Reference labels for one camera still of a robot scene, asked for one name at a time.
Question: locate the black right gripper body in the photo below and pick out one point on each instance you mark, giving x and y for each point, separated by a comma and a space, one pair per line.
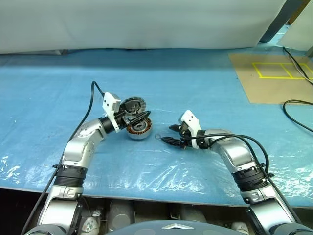
185, 137

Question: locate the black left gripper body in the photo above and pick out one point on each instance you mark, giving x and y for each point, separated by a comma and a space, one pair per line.
122, 120

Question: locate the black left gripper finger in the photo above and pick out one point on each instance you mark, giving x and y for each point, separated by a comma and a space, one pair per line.
138, 115
137, 121

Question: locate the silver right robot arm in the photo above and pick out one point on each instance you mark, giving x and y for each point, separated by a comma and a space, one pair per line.
234, 154

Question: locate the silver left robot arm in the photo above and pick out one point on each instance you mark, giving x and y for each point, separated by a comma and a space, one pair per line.
80, 144

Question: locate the round hinged motor lid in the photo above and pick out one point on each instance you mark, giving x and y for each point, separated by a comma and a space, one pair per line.
133, 104

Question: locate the motor stator with copper windings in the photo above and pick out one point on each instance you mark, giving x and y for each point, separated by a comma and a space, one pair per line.
139, 135

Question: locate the blue plastic table cover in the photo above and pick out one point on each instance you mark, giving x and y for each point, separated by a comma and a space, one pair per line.
49, 98

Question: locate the grey robot torso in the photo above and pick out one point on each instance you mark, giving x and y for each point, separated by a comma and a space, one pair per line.
171, 227

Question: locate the grey rounded shape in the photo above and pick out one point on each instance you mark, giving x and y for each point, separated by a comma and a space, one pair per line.
121, 211

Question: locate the brown cardboard sheet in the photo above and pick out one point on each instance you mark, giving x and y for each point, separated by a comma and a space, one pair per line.
266, 90

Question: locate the white foam backdrop board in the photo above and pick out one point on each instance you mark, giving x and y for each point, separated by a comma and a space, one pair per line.
122, 22

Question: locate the yellow tape rectangle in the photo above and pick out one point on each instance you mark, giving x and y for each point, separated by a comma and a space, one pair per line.
256, 69

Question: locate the white panel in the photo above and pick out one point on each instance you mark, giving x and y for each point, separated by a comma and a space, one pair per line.
298, 34

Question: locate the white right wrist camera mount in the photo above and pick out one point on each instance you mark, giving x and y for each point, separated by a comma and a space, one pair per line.
192, 121

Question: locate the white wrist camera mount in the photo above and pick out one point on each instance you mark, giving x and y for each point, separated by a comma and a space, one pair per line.
110, 101
192, 121

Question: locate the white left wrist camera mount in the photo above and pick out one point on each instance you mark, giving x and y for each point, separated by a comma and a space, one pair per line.
110, 101

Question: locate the grey metal post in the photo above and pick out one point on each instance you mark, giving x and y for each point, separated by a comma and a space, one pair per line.
276, 24

